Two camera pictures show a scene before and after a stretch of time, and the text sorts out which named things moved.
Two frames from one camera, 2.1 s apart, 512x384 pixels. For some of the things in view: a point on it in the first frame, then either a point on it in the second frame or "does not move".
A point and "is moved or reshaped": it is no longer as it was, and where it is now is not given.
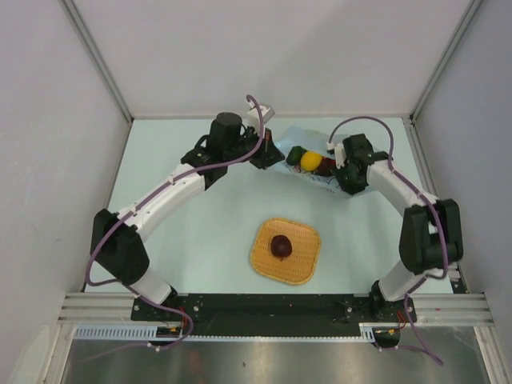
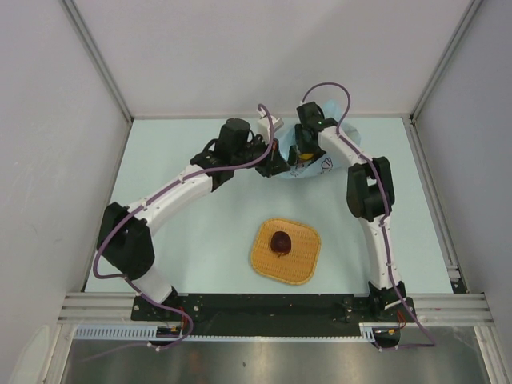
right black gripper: x=349 y=190 -> x=301 y=146
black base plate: x=284 y=314 does not move
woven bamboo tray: x=301 y=266 does not move
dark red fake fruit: x=281 y=246 is moved or reshaped
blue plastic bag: x=310 y=140 is moved or reshaped
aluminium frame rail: x=430 y=309 does not move
